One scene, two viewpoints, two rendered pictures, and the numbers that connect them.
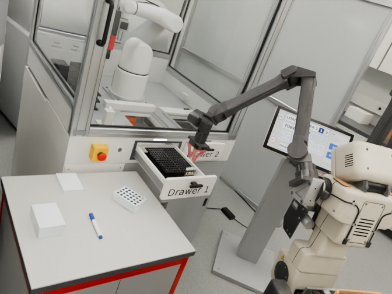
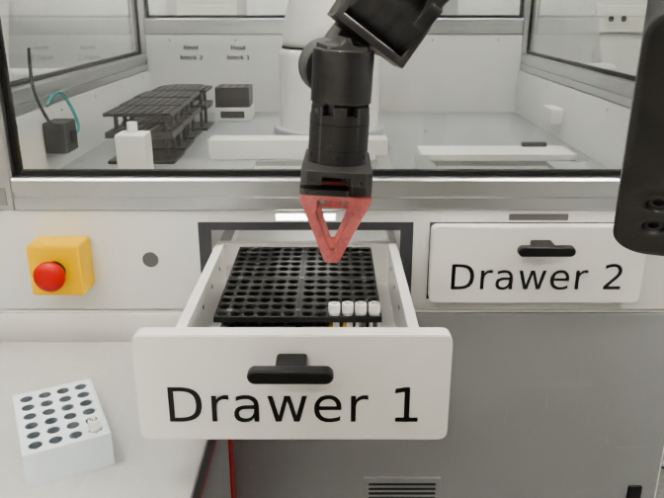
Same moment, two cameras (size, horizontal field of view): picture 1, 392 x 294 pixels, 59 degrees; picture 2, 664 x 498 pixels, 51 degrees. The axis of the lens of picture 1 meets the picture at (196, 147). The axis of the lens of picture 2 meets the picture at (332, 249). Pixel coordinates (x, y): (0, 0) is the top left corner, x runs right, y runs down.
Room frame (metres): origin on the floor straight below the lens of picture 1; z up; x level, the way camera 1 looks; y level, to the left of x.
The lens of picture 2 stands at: (1.00, -0.45, 1.21)
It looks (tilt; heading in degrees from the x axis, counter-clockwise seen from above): 19 degrees down; 43
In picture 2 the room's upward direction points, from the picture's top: straight up
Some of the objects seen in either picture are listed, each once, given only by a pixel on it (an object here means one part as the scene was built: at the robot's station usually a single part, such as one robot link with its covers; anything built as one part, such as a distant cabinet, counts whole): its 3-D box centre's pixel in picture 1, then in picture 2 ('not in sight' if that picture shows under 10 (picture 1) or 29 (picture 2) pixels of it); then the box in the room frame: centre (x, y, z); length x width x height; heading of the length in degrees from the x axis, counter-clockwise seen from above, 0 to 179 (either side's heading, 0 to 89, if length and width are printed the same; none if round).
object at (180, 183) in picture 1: (189, 186); (293, 383); (1.40, -0.04, 0.87); 0.29 x 0.02 x 0.11; 133
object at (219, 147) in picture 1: (203, 151); (536, 263); (1.84, -0.05, 0.87); 0.29 x 0.02 x 0.11; 133
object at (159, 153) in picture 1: (168, 164); (301, 301); (1.54, 0.10, 0.87); 0.22 x 0.18 x 0.06; 43
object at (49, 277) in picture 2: (101, 156); (50, 275); (1.37, 0.39, 0.88); 0.04 x 0.03 x 0.04; 133
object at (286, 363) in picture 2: (195, 184); (290, 368); (1.38, -0.06, 0.91); 0.07 x 0.04 x 0.01; 133
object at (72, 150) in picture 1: (128, 111); (334, 179); (2.01, 0.48, 0.87); 1.02 x 0.95 x 0.14; 133
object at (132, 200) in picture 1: (129, 199); (61, 428); (1.27, 0.19, 0.78); 0.12 x 0.08 x 0.04; 70
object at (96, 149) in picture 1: (98, 152); (60, 266); (1.39, 0.41, 0.88); 0.07 x 0.05 x 0.07; 133
